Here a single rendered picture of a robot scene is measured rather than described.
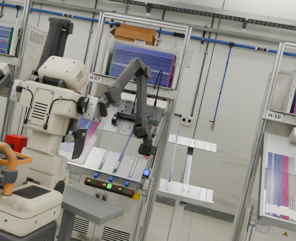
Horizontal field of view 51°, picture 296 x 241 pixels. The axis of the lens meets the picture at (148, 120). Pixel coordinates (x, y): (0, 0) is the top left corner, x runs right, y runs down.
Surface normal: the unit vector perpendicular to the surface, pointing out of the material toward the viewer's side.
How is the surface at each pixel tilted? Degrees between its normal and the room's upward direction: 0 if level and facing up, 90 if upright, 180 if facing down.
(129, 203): 90
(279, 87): 90
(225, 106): 90
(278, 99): 90
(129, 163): 43
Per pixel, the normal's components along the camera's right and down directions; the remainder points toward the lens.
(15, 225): -0.29, 0.00
